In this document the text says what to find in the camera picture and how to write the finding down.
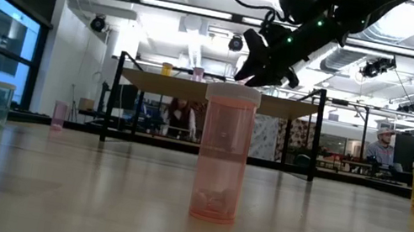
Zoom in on person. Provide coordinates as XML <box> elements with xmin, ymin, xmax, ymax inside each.
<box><xmin>158</xmin><ymin>95</ymin><xmax>203</xmax><ymax>143</ymax></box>
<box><xmin>364</xmin><ymin>124</ymin><xmax>402</xmax><ymax>167</ymax></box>

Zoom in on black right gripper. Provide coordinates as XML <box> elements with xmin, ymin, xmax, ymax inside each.
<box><xmin>232</xmin><ymin>15</ymin><xmax>313</xmax><ymax>97</ymax></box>

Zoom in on teal medicine bottle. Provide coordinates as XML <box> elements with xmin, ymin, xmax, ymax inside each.
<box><xmin>0</xmin><ymin>82</ymin><xmax>18</xmax><ymax>129</ymax></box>

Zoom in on black aluminium table frame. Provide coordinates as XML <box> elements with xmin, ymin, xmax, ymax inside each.
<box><xmin>0</xmin><ymin>107</ymin><xmax>414</xmax><ymax>201</ymax></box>

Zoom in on salmon pink medicine bottle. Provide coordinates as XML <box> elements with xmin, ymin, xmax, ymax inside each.
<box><xmin>183</xmin><ymin>80</ymin><xmax>263</xmax><ymax>229</ymax></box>

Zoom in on small cardboard box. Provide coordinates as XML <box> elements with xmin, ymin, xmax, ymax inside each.
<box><xmin>77</xmin><ymin>96</ymin><xmax>96</xmax><ymax>113</ymax></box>

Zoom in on wooden shelf black legs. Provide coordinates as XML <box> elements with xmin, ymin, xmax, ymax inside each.
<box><xmin>98</xmin><ymin>50</ymin><xmax>332</xmax><ymax>182</ymax></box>

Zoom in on purple pink medicine bottle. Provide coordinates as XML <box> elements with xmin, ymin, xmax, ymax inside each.
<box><xmin>49</xmin><ymin>100</ymin><xmax>70</xmax><ymax>134</ymax></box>
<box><xmin>190</xmin><ymin>66</ymin><xmax>206</xmax><ymax>83</ymax></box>

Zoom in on black ceiling spotlight cluster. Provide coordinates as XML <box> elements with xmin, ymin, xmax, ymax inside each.
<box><xmin>395</xmin><ymin>98</ymin><xmax>414</xmax><ymax>115</ymax></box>
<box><xmin>358</xmin><ymin>52</ymin><xmax>399</xmax><ymax>84</ymax></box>

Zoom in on silver ventilation duct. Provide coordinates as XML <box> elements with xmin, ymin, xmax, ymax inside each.
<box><xmin>319</xmin><ymin>13</ymin><xmax>414</xmax><ymax>87</ymax></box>

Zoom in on white marbled panel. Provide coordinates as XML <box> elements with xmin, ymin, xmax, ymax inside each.
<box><xmin>247</xmin><ymin>113</ymin><xmax>283</xmax><ymax>162</ymax></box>

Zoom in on black background metal frame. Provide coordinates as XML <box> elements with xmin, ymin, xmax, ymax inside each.
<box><xmin>319</xmin><ymin>97</ymin><xmax>374</xmax><ymax>161</ymax></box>

